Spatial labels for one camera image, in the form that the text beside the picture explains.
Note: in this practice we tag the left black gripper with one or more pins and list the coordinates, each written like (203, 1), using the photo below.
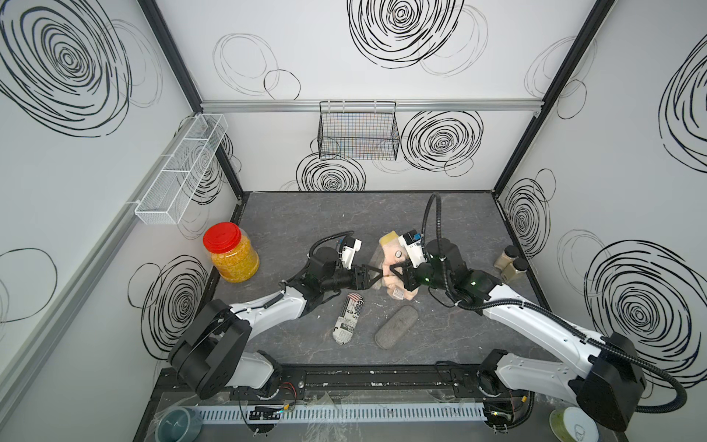
(362, 283)

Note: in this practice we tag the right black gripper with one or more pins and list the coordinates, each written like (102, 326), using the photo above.
(408, 273)

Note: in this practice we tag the grey rectangular eyeglass case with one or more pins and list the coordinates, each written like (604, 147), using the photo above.
(377, 259)

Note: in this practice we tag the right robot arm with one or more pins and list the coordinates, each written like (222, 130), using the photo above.
(602, 375)

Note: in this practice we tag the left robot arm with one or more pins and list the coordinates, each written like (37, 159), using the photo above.
(211, 354)

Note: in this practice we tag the grey oval eyeglass case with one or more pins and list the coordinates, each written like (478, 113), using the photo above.
(396, 327)

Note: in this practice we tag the brown spice bottle far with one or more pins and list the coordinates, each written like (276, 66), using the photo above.
(507, 256)

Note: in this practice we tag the brown spice bottle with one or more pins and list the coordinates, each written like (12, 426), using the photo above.
(507, 256)
(514, 270)

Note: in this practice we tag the brown spice bottle near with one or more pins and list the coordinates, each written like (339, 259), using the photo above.
(514, 270)

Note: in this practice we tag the red lid yellow jar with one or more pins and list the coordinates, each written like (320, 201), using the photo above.
(231, 252)

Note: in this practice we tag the white mesh shelf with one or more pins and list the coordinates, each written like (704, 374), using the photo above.
(189, 159)

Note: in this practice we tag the green tape roll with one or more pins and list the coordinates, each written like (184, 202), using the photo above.
(573, 425)

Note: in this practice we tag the teal tape roll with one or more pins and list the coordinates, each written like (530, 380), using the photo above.
(180, 424)

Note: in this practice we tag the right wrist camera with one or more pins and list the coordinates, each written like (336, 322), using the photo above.
(412, 241)

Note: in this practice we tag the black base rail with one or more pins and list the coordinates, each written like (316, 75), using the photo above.
(386, 378)

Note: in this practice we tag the black wire basket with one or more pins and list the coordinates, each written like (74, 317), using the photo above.
(359, 130)

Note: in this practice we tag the white slotted cable duct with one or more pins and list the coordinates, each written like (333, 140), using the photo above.
(343, 413)

